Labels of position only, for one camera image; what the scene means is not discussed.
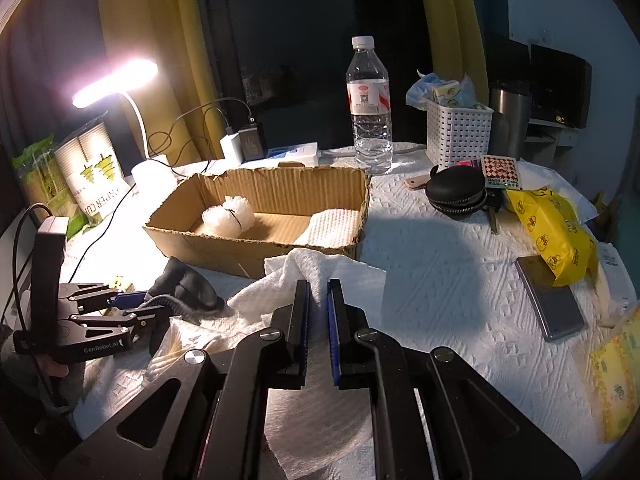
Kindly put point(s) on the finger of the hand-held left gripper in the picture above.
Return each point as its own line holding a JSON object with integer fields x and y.
{"x": 122, "y": 299}
{"x": 137, "y": 317}

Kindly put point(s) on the clear plastic water bottle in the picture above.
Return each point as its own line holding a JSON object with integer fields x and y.
{"x": 368, "y": 125}

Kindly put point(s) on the white power strip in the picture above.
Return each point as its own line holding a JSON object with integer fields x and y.
{"x": 295, "y": 155}

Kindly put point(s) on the metal key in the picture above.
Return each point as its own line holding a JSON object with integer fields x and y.
{"x": 494, "y": 220}

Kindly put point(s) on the wooden key tag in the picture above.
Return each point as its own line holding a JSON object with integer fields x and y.
{"x": 416, "y": 182}

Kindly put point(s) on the folded white paper towel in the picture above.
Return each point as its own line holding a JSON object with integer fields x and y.
{"x": 332, "y": 227}

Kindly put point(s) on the white desk lamp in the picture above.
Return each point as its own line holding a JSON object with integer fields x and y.
{"x": 115, "y": 82}

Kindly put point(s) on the yellow tissue packet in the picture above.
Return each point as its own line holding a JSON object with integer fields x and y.
{"x": 617, "y": 385}

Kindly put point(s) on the pink small item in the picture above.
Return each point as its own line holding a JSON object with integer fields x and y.
{"x": 469, "y": 163}

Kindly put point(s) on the yellow plastic bag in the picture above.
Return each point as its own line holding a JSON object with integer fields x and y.
{"x": 550, "y": 232}

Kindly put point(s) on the red checkered card packet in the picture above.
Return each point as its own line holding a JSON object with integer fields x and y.
{"x": 501, "y": 172}

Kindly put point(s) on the yellow curtain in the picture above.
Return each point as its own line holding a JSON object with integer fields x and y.
{"x": 450, "y": 20}
{"x": 150, "y": 35}

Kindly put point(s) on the yellow snack packets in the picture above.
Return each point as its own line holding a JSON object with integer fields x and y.
{"x": 457, "y": 94}

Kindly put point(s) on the person's left hand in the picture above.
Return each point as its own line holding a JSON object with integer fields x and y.
{"x": 54, "y": 367}

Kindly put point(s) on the bubble wrap bundle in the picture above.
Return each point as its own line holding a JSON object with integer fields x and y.
{"x": 227, "y": 217}

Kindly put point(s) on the stainless steel tumbler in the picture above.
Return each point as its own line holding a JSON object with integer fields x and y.
{"x": 509, "y": 120}

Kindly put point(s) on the white paper slip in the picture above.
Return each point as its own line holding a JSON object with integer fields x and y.
{"x": 614, "y": 280}

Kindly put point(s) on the black charger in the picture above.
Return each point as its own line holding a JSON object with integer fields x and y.
{"x": 252, "y": 142}

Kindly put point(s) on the white charger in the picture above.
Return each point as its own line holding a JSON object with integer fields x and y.
{"x": 231, "y": 147}

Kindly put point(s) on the crumpled stained paper towel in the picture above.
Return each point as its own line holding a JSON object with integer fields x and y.
{"x": 195, "y": 345}

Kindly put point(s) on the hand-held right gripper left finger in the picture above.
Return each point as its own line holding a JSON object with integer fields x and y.
{"x": 302, "y": 320}

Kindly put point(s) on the black knit glove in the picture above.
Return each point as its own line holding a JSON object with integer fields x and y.
{"x": 187, "y": 287}

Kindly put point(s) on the black round zip case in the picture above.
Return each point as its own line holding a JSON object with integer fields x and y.
{"x": 455, "y": 192}

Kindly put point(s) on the white plastic basket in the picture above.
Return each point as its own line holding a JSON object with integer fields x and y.
{"x": 457, "y": 132}

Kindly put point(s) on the grey phone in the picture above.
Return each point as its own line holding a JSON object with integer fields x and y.
{"x": 550, "y": 300}

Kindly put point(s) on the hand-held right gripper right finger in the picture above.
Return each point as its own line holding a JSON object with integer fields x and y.
{"x": 334, "y": 332}

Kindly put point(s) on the green snack packet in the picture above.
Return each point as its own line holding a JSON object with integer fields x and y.
{"x": 37, "y": 180}

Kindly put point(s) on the cardboard box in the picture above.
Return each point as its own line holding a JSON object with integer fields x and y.
{"x": 215, "y": 252}

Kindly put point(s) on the white shelf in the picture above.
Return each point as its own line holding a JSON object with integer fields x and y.
{"x": 550, "y": 137}

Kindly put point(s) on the paper cup sleeve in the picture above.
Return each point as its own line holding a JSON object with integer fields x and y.
{"x": 92, "y": 165}

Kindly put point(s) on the white paper towel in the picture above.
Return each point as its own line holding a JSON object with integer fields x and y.
{"x": 320, "y": 265}
{"x": 332, "y": 227}

